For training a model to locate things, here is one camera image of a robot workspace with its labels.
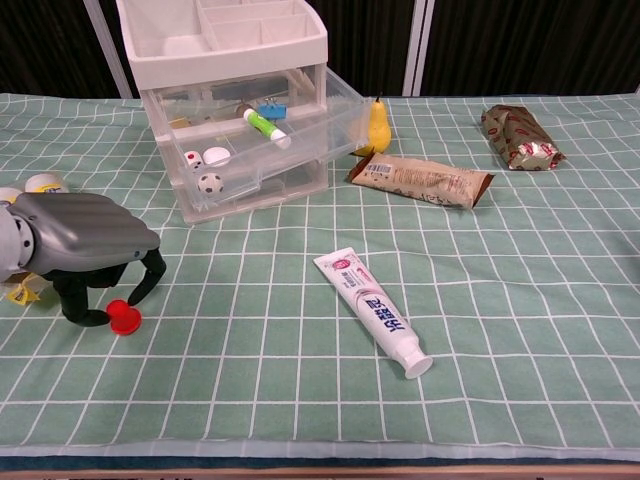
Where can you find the white slim frame post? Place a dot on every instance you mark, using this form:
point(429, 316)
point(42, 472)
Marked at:
point(102, 50)

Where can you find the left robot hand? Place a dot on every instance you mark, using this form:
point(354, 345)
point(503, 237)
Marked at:
point(85, 230)

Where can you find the yellow pear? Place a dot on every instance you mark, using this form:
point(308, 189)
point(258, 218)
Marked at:
point(380, 130)

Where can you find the packaged white bottles pack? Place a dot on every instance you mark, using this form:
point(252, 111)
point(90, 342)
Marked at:
point(45, 183)

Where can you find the white dice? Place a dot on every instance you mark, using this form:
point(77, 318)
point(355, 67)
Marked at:
point(193, 160)

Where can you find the white double frame post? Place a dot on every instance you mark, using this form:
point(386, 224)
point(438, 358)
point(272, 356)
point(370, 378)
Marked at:
point(417, 45)

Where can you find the mini soccer ball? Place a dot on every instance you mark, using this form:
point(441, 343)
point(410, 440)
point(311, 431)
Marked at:
point(210, 183)

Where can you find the white pink toothpaste tube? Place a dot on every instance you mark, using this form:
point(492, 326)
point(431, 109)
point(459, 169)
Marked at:
point(372, 310)

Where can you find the red plastic cap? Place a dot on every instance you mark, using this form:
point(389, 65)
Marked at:
point(124, 319)

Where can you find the clear plastic box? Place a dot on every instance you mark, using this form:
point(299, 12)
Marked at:
point(310, 135)

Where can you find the white plastic drawer organizer frame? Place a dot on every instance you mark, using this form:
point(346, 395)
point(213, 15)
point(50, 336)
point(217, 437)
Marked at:
point(225, 55)

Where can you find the blue binder clip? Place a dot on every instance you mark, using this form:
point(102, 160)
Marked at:
point(273, 110)

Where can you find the brown snack bar packet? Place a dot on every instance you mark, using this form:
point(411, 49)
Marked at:
point(420, 181)

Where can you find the gold foil cake packet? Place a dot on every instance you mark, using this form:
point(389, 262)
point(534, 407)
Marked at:
point(517, 135)

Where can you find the small tan block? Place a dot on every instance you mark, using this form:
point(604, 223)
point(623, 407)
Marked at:
point(179, 123)

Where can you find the white round cap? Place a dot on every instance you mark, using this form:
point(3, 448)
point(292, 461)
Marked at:
point(216, 156)

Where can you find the green white glue stick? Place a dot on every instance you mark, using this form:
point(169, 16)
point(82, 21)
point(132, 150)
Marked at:
point(265, 126)

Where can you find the green checked tablecloth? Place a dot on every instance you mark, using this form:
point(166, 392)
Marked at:
point(250, 300)

